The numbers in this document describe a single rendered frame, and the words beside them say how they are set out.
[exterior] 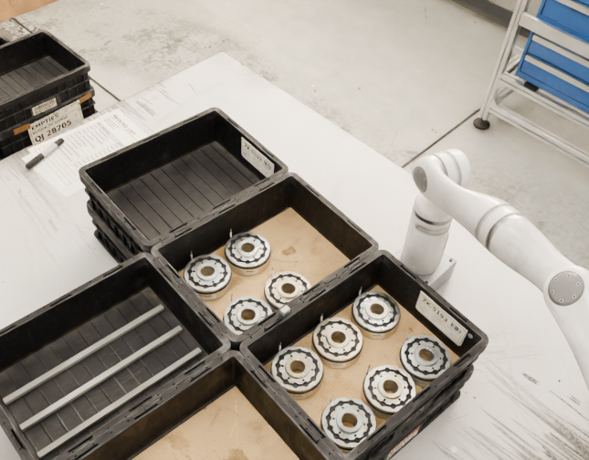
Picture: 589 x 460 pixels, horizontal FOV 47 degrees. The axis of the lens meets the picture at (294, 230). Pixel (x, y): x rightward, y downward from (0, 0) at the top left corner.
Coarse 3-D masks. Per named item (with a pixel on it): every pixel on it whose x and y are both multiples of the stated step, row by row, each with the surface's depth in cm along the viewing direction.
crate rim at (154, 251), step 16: (288, 176) 158; (256, 192) 154; (224, 208) 150; (336, 208) 152; (352, 224) 150; (176, 240) 144; (368, 240) 147; (160, 256) 140; (176, 272) 138; (336, 272) 140; (192, 288) 135; (320, 288) 137; (288, 304) 134; (272, 320) 132; (240, 336) 129
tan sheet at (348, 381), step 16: (400, 320) 145; (416, 320) 146; (400, 336) 143; (432, 336) 143; (368, 352) 140; (384, 352) 140; (352, 368) 137; (336, 384) 134; (352, 384) 135; (304, 400) 132; (320, 400) 132; (320, 416) 130
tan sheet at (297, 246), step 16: (272, 224) 162; (288, 224) 162; (304, 224) 162; (272, 240) 158; (288, 240) 158; (304, 240) 159; (320, 240) 159; (224, 256) 154; (272, 256) 155; (288, 256) 155; (304, 256) 156; (320, 256) 156; (336, 256) 156; (304, 272) 153; (320, 272) 153; (240, 288) 148; (256, 288) 149; (208, 304) 145; (224, 304) 145
